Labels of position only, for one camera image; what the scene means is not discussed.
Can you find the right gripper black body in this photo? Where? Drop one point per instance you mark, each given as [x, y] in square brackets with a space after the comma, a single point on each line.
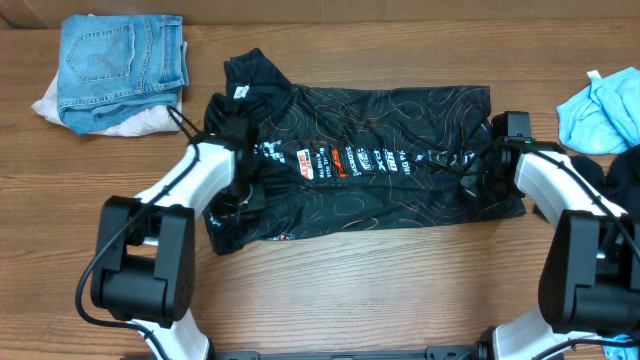
[495, 186]

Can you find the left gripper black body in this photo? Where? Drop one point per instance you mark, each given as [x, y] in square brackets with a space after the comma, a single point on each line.
[228, 204]

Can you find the black orange-patterned cycling jersey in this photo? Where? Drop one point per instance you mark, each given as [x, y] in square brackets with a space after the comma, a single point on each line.
[333, 159]

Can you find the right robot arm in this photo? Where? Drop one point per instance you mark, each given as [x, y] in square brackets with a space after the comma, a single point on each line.
[588, 291]

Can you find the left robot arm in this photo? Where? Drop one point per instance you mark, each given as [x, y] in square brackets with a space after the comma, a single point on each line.
[143, 272]

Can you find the folded white cloth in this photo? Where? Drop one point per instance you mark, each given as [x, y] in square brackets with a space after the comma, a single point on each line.
[145, 122]

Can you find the plain black garment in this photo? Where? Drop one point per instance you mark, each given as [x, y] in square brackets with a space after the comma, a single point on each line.
[620, 185]

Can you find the light blue t-shirt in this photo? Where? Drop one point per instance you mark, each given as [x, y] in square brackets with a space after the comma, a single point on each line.
[603, 118]

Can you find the folded blue denim jeans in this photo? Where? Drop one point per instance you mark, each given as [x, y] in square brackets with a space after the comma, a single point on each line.
[147, 25]

